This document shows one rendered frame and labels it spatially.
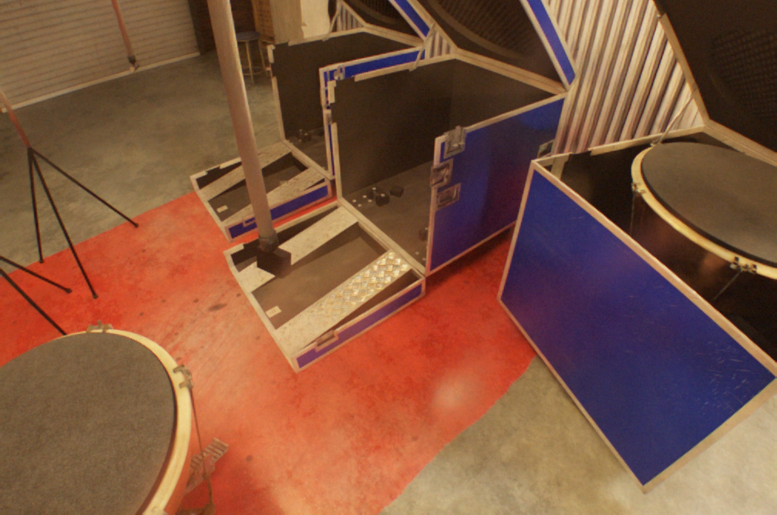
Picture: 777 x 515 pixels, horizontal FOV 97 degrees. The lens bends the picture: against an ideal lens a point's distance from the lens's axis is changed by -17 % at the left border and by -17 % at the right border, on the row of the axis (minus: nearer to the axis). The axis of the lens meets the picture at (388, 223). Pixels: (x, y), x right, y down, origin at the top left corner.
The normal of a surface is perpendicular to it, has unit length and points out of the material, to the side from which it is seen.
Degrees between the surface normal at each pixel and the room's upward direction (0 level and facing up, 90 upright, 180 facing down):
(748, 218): 0
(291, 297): 1
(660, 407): 90
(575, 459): 0
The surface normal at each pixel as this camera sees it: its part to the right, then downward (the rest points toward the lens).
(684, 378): -0.93, 0.23
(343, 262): -0.02, -0.77
